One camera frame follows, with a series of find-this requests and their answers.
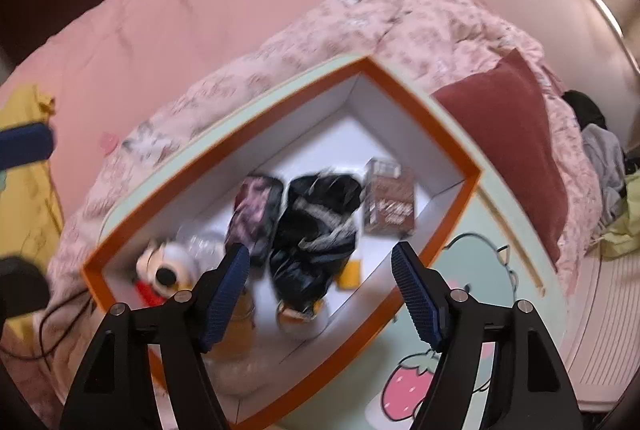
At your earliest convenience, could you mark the tan round plush toy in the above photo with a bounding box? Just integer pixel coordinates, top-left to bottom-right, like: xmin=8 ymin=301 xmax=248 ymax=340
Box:
xmin=220 ymin=289 xmax=257 ymax=357

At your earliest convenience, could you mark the white dog plush keychain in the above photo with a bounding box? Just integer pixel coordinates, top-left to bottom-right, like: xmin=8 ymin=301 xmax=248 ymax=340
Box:
xmin=134 ymin=239 xmax=197 ymax=307

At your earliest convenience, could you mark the grey garment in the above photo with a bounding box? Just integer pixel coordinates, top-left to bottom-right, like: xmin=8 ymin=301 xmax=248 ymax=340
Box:
xmin=580 ymin=124 xmax=626 ymax=223

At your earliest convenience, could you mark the mint cartoon play mat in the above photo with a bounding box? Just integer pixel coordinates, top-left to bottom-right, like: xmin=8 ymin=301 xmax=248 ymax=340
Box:
xmin=97 ymin=54 xmax=573 ymax=430

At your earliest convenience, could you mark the black garment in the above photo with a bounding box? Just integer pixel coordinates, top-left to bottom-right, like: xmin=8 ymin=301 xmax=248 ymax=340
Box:
xmin=562 ymin=90 xmax=608 ymax=133

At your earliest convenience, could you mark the black rectangular pouch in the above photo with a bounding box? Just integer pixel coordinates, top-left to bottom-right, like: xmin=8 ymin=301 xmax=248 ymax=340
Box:
xmin=224 ymin=174 xmax=287 ymax=267

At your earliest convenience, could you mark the black cable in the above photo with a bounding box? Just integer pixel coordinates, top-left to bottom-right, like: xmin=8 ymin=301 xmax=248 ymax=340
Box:
xmin=0 ymin=289 xmax=97 ymax=361

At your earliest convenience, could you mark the lime green cloth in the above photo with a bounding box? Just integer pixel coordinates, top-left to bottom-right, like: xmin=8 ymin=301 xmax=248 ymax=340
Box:
xmin=600 ymin=172 xmax=640 ymax=261

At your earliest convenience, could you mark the yellow printed cloth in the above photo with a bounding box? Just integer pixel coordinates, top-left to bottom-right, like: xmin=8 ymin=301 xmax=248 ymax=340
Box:
xmin=0 ymin=84 xmax=63 ymax=255

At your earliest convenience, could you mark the white slatted panel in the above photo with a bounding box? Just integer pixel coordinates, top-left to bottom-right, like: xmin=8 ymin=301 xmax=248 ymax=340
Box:
xmin=560 ymin=245 xmax=640 ymax=413

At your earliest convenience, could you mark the dark rounded object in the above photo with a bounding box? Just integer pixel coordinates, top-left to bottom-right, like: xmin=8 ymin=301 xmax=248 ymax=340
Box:
xmin=0 ymin=257 xmax=51 ymax=317

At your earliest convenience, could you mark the orange cardboard box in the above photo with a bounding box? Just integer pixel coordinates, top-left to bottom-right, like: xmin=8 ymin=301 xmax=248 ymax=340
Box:
xmin=80 ymin=54 xmax=483 ymax=430

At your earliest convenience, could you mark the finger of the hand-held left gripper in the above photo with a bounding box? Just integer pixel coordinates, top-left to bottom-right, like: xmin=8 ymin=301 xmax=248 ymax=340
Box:
xmin=0 ymin=123 xmax=56 ymax=171

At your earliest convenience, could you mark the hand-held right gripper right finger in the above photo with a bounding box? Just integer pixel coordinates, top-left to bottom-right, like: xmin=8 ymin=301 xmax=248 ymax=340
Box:
xmin=391 ymin=241 xmax=585 ymax=430

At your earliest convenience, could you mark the brown patterned packet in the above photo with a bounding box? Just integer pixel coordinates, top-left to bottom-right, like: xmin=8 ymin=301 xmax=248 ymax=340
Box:
xmin=361 ymin=157 xmax=417 ymax=239

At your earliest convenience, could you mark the maroon pillow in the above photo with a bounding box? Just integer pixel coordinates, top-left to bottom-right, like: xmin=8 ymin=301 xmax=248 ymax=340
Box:
xmin=432 ymin=50 xmax=571 ymax=261

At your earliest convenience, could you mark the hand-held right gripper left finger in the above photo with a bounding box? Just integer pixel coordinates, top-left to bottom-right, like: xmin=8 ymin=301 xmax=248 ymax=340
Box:
xmin=59 ymin=242 xmax=251 ymax=430

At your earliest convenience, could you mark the clear plastic jar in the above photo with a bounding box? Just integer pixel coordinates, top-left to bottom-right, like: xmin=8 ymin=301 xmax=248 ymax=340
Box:
xmin=177 ymin=225 xmax=227 ymax=271

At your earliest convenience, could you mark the pink bedsheet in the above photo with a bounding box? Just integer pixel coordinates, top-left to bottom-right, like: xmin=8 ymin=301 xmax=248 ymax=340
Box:
xmin=0 ymin=0 xmax=453 ymax=416

